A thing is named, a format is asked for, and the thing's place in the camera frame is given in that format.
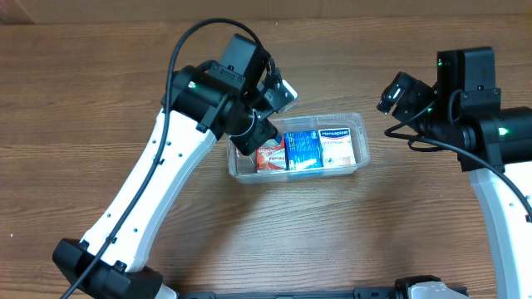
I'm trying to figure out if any red medicine box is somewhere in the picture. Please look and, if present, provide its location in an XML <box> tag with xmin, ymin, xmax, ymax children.
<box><xmin>256</xmin><ymin>140</ymin><xmax>287</xmax><ymax>172</ymax></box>

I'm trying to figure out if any clear plastic container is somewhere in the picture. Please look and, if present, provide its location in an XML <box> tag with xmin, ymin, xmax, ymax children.
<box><xmin>227</xmin><ymin>113</ymin><xmax>371</xmax><ymax>184</ymax></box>

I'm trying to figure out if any blue medicine box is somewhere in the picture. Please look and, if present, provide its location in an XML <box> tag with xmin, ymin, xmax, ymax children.
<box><xmin>283</xmin><ymin>130</ymin><xmax>323</xmax><ymax>170</ymax></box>

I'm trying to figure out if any white blue plaster box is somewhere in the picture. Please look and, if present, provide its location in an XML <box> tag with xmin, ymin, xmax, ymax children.
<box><xmin>318</xmin><ymin>128</ymin><xmax>356</xmax><ymax>168</ymax></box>

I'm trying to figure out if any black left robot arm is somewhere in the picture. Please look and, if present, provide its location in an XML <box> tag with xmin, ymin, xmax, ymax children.
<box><xmin>52</xmin><ymin>32</ymin><xmax>297</xmax><ymax>298</ymax></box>

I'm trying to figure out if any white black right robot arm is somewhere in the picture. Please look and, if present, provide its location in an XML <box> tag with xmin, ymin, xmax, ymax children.
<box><xmin>377</xmin><ymin>47</ymin><xmax>531</xmax><ymax>298</ymax></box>

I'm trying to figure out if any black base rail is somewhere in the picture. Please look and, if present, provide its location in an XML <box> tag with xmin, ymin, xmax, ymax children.
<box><xmin>178</xmin><ymin>287</ymin><xmax>400</xmax><ymax>299</ymax></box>

